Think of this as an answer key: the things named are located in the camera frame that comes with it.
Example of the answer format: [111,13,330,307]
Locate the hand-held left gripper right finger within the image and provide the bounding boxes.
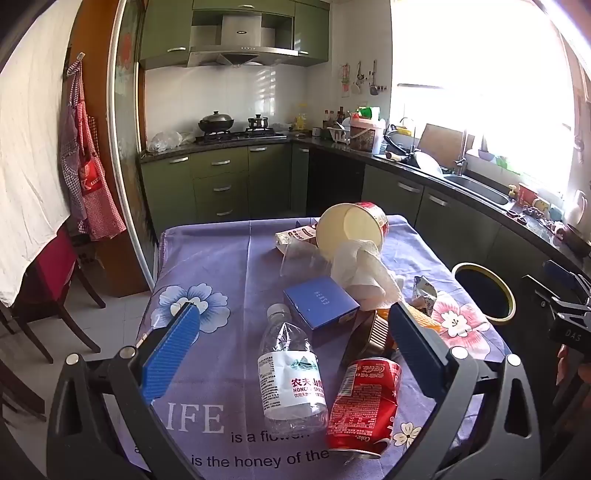
[388,302,561,480]

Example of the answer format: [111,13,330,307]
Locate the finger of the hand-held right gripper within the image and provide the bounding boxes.
[522,275,563,309]
[544,260,581,291]

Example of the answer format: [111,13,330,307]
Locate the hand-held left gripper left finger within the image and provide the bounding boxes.
[46,302,201,480]

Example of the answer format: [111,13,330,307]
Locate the brown ribbed metal tin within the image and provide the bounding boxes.
[339,311,398,370]

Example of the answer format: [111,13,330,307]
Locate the yellow-rimmed black trash bin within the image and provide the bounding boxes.
[451,262,516,326]

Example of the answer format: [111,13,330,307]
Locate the person's right hand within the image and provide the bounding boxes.
[556,345,572,385]

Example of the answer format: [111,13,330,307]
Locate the orange foam fruit net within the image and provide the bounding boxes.
[376,305,443,334]

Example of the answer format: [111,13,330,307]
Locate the silver foil snack wrapper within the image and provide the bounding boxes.
[412,275,439,317]

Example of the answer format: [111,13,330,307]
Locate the white jug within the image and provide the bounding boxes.
[566,189,588,227]

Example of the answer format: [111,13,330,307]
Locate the crushed red soda can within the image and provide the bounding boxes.
[325,356,402,460]

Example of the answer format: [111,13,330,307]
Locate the red and white box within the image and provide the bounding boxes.
[517,182,539,208]

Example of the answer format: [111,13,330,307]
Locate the white foam net wrap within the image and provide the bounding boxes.
[331,240,403,311]

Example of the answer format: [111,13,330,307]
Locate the purple floral tablecloth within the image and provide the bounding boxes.
[122,215,511,480]

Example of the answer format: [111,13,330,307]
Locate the blue cardboard box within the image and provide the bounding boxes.
[283,276,361,330]

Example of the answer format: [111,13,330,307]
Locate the steel kitchen sink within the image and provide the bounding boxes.
[443,173,511,206]

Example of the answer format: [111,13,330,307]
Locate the clear plastic water bottle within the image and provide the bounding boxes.
[257,303,328,433]

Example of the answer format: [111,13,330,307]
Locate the red paper noodle bowl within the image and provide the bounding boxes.
[315,201,390,259]

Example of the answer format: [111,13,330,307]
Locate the clear plastic cup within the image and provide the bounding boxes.
[281,244,333,278]

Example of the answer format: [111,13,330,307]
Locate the red wooden chair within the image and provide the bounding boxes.
[9,226,107,365]

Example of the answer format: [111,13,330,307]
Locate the steel faucet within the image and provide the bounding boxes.
[454,129,469,175]

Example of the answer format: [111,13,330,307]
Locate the white and red milk carton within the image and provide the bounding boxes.
[274,224,319,254]

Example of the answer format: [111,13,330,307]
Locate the wooden cutting board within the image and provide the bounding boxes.
[418,124,465,169]

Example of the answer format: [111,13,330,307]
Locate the red checked apron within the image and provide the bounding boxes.
[60,53,126,241]

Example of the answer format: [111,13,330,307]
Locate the clear plastic bag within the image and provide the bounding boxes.
[147,130,197,153]

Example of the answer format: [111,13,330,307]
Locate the large plastic storage jar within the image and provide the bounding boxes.
[349,113,386,153]

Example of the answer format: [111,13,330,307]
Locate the black gas stove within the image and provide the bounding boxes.
[194,129,287,144]

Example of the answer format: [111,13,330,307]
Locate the black wok with lid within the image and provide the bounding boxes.
[198,111,235,134]

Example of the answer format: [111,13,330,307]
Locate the white hanging cloth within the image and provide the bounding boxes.
[0,0,84,308]

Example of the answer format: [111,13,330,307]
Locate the steel range hood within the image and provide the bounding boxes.
[187,11,301,68]

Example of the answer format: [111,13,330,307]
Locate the green wall cabinets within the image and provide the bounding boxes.
[139,0,331,71]

